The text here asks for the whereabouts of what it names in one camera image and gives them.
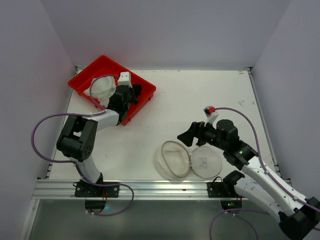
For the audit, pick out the pale green bra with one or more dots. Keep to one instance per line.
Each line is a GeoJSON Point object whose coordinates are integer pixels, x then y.
{"type": "Point", "coordinates": [102, 90]}

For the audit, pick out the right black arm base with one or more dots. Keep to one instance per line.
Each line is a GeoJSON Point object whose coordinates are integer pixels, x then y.
{"type": "Point", "coordinates": [224, 188]}

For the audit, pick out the red plastic tray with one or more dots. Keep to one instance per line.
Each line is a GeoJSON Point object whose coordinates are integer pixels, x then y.
{"type": "Point", "coordinates": [104, 65]}

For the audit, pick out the aluminium mounting rail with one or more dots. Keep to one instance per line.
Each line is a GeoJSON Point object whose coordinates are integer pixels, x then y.
{"type": "Point", "coordinates": [141, 190]}

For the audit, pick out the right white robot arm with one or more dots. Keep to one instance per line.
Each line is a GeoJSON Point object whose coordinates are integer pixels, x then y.
{"type": "Point", "coordinates": [296, 214]}

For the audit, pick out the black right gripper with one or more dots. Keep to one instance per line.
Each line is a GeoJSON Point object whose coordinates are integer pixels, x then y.
{"type": "Point", "coordinates": [196, 131]}

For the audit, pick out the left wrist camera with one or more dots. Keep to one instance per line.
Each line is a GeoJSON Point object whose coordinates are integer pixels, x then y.
{"type": "Point", "coordinates": [124, 79]}

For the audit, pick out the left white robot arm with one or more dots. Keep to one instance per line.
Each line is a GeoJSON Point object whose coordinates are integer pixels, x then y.
{"type": "Point", "coordinates": [77, 138]}

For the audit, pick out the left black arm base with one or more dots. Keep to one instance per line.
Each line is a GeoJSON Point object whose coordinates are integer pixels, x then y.
{"type": "Point", "coordinates": [95, 196]}

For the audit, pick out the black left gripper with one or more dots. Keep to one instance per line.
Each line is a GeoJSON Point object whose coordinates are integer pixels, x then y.
{"type": "Point", "coordinates": [132, 91]}

